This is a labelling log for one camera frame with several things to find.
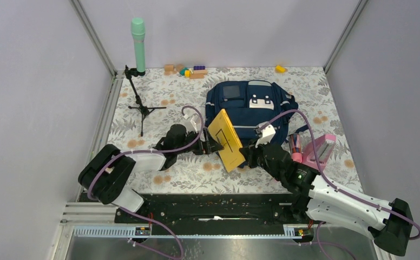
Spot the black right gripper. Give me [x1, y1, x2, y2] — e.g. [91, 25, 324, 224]
[240, 136, 283, 181]

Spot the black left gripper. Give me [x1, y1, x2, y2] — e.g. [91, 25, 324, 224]
[175, 127, 224, 155]

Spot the yellow book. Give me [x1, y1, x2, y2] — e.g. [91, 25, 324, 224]
[208, 109, 245, 172]

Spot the navy blue student backpack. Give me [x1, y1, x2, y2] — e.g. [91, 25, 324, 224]
[205, 80, 299, 146]

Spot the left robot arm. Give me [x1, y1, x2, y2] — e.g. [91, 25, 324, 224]
[78, 124, 224, 223]

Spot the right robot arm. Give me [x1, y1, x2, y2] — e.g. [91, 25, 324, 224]
[239, 144, 413, 256]

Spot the long wooden block front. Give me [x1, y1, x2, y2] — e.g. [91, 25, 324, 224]
[189, 73, 205, 79]

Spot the long wooden block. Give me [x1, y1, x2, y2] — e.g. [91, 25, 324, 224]
[189, 73, 205, 79]
[193, 69, 208, 75]

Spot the long wooden block rear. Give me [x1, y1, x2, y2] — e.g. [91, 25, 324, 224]
[193, 69, 208, 75]

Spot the pink box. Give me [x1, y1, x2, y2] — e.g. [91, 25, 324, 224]
[302, 134, 336, 170]

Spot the teal toy block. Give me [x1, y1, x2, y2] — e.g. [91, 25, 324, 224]
[179, 67, 189, 76]

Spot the brown wooden block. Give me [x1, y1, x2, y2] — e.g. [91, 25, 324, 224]
[175, 64, 185, 73]

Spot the yellow block far right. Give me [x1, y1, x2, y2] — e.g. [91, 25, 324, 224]
[274, 65, 287, 74]

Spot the light wooden cube block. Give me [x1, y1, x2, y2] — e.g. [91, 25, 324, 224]
[164, 64, 175, 72]

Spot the black tripod stand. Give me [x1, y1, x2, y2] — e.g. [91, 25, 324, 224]
[124, 65, 166, 137]

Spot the green microphone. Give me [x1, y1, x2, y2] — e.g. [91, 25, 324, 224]
[130, 17, 146, 76]

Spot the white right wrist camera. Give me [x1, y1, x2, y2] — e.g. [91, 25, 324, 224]
[255, 122, 276, 148]

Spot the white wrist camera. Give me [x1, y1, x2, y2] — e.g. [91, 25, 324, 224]
[255, 122, 276, 148]
[186, 114, 201, 133]

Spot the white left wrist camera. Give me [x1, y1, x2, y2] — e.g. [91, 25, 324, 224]
[186, 114, 201, 133]

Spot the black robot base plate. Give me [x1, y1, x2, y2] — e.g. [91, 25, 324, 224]
[114, 193, 319, 229]

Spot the slotted metal cable rail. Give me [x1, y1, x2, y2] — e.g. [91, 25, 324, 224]
[73, 223, 314, 239]

